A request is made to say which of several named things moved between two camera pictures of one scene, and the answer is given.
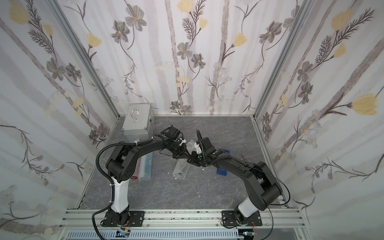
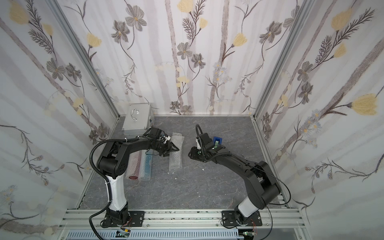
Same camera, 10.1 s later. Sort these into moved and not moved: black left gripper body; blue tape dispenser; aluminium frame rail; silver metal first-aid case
Moved: blue tape dispenser; black left gripper body
Not moved: silver metal first-aid case; aluminium frame rail
